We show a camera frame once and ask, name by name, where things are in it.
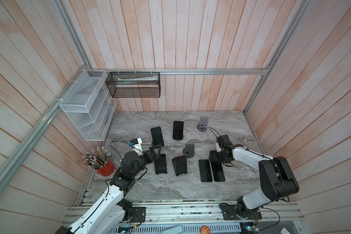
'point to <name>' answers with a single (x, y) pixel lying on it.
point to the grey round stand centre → (189, 150)
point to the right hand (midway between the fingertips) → (214, 157)
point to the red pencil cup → (107, 169)
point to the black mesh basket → (134, 84)
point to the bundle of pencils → (96, 158)
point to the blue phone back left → (157, 136)
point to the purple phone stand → (203, 126)
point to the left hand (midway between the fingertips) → (158, 149)
